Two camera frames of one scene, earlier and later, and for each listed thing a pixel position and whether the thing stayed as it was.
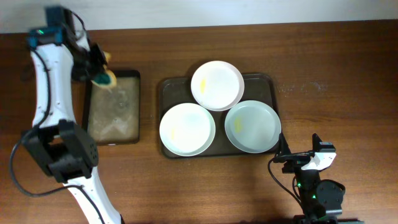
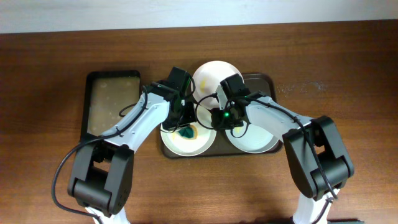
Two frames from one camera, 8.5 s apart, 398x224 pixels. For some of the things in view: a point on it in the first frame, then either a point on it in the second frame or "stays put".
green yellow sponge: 107,78 to 190,132
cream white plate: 187,129 stays put
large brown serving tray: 259,88 stays put
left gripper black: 97,51 to 172,125
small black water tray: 113,114 stays put
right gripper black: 295,162 to 217,122
